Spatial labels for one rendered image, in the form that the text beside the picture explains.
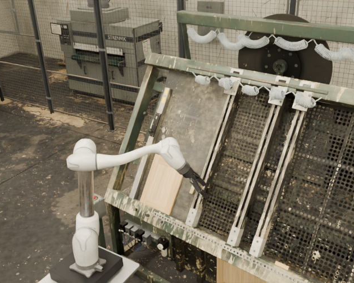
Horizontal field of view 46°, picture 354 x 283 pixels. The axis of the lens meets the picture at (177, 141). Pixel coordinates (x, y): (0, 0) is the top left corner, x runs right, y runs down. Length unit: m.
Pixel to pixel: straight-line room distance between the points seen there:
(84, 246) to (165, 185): 0.84
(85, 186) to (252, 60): 1.71
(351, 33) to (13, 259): 3.62
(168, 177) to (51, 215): 2.07
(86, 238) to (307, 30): 2.11
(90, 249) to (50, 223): 2.08
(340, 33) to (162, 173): 1.65
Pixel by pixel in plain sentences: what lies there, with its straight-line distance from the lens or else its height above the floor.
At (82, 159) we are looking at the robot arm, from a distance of 2.54.
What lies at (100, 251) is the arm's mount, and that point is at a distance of 3.09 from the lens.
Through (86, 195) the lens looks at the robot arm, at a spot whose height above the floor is 1.29.
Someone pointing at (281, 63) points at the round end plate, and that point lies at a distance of 3.38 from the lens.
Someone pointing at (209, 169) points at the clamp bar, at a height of 1.29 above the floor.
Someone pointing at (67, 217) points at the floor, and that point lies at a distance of 4.91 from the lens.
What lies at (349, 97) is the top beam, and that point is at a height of 1.89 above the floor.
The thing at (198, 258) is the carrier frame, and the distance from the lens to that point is 3.48.
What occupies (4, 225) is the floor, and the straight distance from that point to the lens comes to 5.05.
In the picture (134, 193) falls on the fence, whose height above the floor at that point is 0.94.
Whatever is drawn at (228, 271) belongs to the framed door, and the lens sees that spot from 3.41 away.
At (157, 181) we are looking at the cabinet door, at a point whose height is 1.06.
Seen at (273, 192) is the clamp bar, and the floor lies 1.28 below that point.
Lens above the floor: 2.84
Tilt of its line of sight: 27 degrees down
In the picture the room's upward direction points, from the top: 2 degrees counter-clockwise
